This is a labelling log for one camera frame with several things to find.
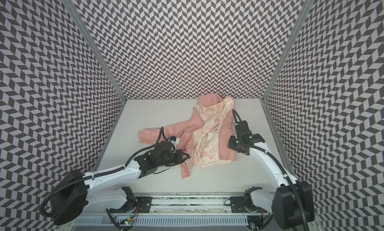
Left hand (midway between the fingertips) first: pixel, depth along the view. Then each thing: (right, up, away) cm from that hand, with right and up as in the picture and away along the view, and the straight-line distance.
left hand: (190, 155), depth 78 cm
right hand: (+24, +5, +6) cm, 25 cm away
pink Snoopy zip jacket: (+8, +10, +17) cm, 21 cm away
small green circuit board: (-26, -27, -12) cm, 39 cm away
